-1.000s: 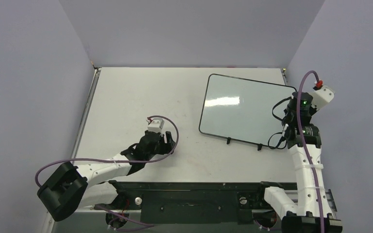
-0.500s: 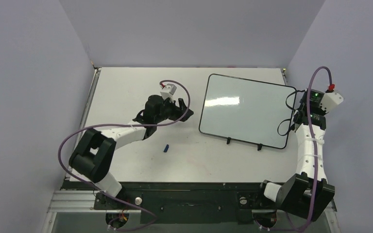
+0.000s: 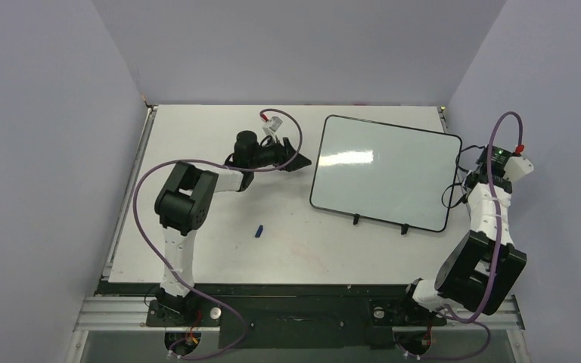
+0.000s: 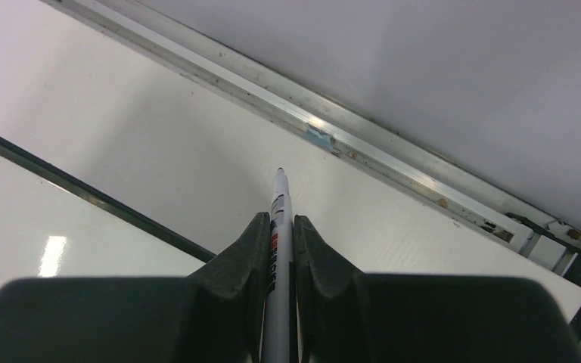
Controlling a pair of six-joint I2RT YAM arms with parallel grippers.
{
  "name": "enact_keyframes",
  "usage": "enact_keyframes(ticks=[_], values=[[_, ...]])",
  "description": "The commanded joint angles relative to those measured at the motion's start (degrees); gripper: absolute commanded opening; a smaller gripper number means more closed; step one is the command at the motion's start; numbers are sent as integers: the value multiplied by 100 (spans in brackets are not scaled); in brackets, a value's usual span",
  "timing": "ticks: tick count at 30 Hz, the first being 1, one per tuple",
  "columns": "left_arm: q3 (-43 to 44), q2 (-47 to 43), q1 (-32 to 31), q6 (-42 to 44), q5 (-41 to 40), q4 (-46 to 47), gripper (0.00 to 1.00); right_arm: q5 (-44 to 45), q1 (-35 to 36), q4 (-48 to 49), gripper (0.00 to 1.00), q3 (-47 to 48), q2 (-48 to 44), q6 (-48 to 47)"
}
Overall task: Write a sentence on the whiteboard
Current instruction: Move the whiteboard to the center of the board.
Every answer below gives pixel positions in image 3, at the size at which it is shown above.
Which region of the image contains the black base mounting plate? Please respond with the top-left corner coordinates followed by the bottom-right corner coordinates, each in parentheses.
top-left (95, 283), bottom-right (472, 351)

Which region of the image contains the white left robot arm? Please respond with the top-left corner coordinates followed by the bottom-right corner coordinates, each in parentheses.
top-left (154, 131), bottom-right (312, 325)

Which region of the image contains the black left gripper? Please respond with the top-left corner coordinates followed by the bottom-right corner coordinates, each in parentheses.
top-left (250, 136), bottom-right (311, 173)

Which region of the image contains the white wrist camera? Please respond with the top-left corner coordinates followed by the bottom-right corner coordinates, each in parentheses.
top-left (504, 144), bottom-right (535, 183)
top-left (261, 115), bottom-right (283, 138)

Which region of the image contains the blue marker cap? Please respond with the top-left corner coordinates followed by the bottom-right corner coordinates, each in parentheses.
top-left (254, 225), bottom-right (264, 238)

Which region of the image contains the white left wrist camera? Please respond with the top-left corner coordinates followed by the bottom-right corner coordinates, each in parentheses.
top-left (261, 115), bottom-right (283, 138)

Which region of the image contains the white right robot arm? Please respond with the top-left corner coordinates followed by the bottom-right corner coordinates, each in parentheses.
top-left (396, 145), bottom-right (534, 323)

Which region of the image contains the white whiteboard black frame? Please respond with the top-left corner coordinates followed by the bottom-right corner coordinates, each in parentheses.
top-left (309, 115), bottom-right (462, 232)

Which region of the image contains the aluminium frame rail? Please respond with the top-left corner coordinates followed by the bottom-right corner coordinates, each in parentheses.
top-left (73, 296), bottom-right (524, 332)

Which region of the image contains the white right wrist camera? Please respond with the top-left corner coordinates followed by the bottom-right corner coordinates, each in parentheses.
top-left (504, 144), bottom-right (535, 183)

